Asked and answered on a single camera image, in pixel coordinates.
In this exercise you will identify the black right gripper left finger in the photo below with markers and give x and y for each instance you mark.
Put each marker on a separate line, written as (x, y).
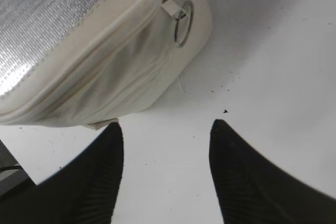
(84, 191)

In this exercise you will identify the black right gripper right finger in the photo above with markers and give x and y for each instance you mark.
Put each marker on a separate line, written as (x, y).
(251, 189)

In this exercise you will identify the cream fabric zipper bag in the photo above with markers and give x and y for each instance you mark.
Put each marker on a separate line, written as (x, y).
(89, 62)

